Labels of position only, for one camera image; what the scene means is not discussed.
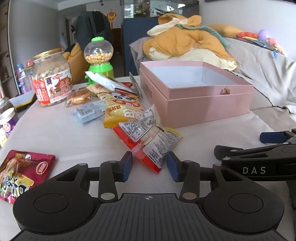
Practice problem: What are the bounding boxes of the yellow-edged clear snack packet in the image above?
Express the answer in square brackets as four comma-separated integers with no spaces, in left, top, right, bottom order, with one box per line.
[148,127,182,163]

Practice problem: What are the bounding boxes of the blue cabinet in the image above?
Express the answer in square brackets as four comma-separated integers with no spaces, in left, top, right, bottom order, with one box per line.
[122,17,160,77]

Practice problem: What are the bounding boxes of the pile of colourful toys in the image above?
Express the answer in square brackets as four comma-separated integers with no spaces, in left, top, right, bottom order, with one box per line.
[245,37,287,56]

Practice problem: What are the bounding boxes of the purple label jar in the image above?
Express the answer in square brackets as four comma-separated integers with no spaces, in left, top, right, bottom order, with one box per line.
[0,97,19,149]

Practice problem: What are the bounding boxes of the dark red snack bag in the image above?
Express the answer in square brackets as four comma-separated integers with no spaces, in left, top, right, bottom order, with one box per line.
[0,150,56,204]

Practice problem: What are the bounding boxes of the orange and cream blanket pile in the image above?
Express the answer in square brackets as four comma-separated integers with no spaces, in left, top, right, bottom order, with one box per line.
[142,14,237,71]

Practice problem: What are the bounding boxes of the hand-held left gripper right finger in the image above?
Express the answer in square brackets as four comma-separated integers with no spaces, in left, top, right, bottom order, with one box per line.
[166,152,249,202]

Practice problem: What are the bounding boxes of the colourful boxed toys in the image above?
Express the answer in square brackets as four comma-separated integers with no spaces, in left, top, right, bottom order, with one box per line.
[15,59,35,94]

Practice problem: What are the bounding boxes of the red toy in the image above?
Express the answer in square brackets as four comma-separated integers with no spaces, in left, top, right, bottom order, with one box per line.
[236,32,258,39]

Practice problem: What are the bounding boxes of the peanut jar with gold lid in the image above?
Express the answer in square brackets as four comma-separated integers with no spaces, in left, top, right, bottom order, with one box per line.
[32,48,74,106]

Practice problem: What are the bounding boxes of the red hanging ornament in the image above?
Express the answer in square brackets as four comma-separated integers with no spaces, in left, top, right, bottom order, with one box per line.
[106,11,117,29]

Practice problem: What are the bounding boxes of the round cake in clear wrapper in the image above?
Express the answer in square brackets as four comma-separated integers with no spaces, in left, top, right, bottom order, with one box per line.
[65,89,94,107]

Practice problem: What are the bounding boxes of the grey board with yellow edge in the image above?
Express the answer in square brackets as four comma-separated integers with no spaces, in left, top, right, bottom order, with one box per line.
[8,89,37,113]

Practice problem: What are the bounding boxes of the pink cardboard box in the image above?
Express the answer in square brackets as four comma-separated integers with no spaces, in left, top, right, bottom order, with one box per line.
[139,61,254,129]

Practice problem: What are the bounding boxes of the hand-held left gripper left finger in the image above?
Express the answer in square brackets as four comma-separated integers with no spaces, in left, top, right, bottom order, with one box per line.
[47,151,133,202]

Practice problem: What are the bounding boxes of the green gumball machine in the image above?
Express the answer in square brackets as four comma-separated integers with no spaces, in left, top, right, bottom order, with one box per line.
[84,37,114,87]

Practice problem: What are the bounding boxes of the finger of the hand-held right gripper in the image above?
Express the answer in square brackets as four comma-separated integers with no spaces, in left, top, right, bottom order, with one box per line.
[214,142,285,161]
[259,128,296,144]

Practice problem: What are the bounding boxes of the yellow panda snack bag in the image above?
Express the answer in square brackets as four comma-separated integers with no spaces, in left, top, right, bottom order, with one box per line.
[96,91,145,128]

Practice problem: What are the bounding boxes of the purple toy ball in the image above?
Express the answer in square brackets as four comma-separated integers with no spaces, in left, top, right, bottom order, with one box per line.
[258,29,271,40]

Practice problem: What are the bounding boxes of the yellow pillow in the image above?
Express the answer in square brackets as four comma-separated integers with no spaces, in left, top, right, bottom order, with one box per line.
[208,24,243,39]

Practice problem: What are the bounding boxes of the white foil snack packet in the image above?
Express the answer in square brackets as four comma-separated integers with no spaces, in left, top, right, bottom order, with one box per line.
[85,71,133,93]

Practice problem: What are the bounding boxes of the light blue snack packet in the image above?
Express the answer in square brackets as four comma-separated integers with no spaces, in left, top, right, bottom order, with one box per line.
[71,101,107,124]

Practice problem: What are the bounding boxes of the orange beanbag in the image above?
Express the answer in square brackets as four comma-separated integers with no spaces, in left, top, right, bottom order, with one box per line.
[62,43,89,84]

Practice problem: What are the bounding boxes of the red-edged clear cracker packet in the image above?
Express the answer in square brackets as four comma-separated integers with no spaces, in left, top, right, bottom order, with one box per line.
[112,104,170,173]

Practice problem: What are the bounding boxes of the dark jacket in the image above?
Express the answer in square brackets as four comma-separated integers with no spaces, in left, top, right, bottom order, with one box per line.
[70,10,112,53]

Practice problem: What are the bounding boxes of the glass display case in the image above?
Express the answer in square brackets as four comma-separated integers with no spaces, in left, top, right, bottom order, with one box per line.
[120,0,200,19]

